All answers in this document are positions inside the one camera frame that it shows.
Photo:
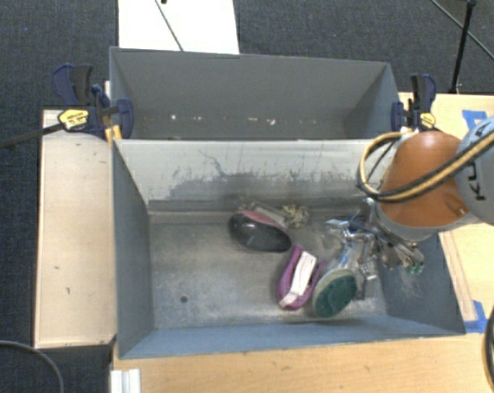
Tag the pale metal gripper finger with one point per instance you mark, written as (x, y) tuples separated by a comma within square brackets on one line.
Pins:
[(347, 260), (366, 281)]

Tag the green round scrub pad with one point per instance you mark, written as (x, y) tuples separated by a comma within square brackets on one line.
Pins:
[(334, 295)]

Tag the purple and white packet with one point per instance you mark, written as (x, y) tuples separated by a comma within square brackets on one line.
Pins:
[(297, 278)]

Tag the tan speckled toy animal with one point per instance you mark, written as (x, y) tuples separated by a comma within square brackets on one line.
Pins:
[(296, 215)]

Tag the red and white flat packet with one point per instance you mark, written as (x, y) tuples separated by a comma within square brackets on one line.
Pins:
[(267, 216)]

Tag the black computer mouse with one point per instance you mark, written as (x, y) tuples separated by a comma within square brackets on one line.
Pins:
[(259, 233)]

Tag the grey metal bin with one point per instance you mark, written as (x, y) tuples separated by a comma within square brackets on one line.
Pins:
[(214, 285)]

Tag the pale wood board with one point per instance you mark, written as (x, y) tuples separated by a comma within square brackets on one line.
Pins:
[(76, 236)]

